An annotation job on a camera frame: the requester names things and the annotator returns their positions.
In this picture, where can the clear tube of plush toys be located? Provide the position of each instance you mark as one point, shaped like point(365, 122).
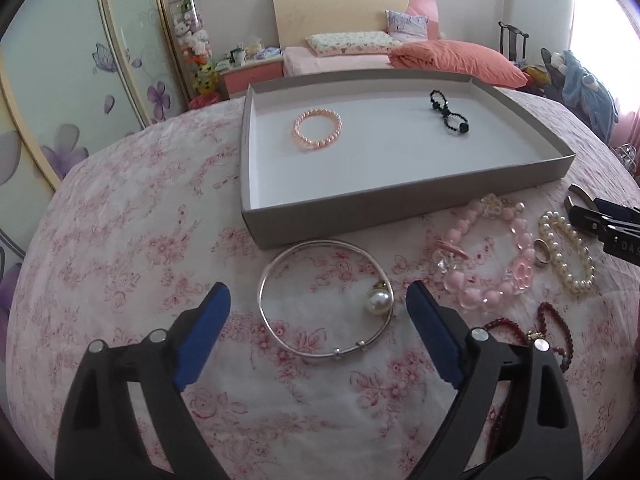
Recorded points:
point(190, 35)

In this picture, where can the floral sliding wardrobe doors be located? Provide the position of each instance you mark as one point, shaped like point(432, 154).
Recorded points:
point(60, 60)

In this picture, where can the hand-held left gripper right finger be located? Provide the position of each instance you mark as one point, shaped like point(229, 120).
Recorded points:
point(432, 335)

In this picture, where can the dark wooden chair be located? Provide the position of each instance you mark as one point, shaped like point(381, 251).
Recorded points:
point(512, 42)

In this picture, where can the orange duvet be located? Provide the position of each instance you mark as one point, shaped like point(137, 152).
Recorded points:
point(450, 60)

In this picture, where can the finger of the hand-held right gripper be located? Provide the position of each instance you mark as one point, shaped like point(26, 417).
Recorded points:
point(620, 210)
point(595, 227)

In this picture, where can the grey cardboard tray box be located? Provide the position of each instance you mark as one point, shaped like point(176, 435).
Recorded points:
point(400, 160)

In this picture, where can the pink floral tablecloth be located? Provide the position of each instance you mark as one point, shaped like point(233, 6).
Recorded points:
point(150, 210)

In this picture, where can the bed with beige headboard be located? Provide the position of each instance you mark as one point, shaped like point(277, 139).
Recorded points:
point(325, 10)

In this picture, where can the white mug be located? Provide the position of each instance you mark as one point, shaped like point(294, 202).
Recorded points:
point(238, 56)

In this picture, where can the pink nightstand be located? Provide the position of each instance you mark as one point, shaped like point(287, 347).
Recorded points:
point(250, 77)

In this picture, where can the blue plush toy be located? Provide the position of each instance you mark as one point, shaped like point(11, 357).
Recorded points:
point(585, 95)

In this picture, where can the small purple pillow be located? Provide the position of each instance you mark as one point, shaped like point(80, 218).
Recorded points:
point(407, 25)

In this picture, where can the red bin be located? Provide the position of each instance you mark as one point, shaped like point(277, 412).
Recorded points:
point(202, 101)

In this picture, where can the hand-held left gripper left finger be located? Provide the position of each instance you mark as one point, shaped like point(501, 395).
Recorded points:
point(205, 330)

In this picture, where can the floral pillow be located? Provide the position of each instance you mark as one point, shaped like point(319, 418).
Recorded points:
point(350, 42)

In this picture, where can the silver bangle with pearl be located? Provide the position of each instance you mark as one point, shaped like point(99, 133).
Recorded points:
point(376, 302)

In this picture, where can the metal cuff bangle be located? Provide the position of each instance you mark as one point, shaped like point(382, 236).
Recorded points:
point(582, 194)

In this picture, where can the yellow plush toy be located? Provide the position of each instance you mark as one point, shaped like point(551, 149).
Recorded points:
point(536, 75)

